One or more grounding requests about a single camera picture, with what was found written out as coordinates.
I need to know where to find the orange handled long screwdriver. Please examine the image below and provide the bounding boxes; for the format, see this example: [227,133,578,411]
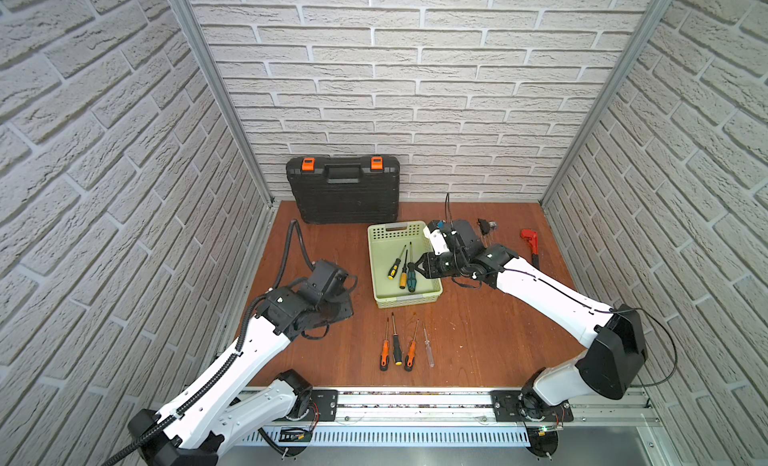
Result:
[404,320,420,372]

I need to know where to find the red pipe wrench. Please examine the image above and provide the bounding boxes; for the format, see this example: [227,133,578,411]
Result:
[520,229,540,270]

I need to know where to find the yellow handled screwdriver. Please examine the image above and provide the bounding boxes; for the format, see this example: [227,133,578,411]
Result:
[399,251,408,290]

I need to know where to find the small black metal part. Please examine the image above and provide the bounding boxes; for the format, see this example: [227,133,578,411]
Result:
[477,219,498,236]

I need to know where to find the black yellow small screwdriver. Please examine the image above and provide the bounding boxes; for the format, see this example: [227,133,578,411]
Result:
[387,245,407,280]

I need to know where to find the aluminium front rail frame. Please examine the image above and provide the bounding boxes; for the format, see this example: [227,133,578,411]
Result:
[152,384,682,466]

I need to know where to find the black plastic tool case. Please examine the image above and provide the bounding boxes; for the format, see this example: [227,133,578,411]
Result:
[285,156,400,225]

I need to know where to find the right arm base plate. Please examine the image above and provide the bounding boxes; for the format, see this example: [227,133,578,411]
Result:
[490,390,574,423]

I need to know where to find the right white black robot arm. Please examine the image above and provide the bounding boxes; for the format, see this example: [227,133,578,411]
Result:
[415,220,648,421]

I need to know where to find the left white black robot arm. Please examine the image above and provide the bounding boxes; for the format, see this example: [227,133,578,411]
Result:
[106,260,357,465]

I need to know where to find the light green plastic bin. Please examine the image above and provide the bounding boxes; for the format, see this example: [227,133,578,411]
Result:
[367,221,443,309]

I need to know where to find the black yellow-tip screwdriver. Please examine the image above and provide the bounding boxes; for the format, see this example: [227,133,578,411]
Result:
[390,314,403,366]

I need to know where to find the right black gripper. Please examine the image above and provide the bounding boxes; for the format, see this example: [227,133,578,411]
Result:
[414,253,469,280]

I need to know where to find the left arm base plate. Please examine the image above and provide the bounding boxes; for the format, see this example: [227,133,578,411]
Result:
[256,389,339,423]

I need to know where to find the orange black screwdriver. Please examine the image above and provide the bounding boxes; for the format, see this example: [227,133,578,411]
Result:
[379,321,390,372]

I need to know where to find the clear handled screwdriver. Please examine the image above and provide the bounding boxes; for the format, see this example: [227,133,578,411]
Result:
[423,327,435,368]

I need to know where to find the green black screwdriver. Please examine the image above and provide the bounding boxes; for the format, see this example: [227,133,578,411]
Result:
[406,243,417,293]

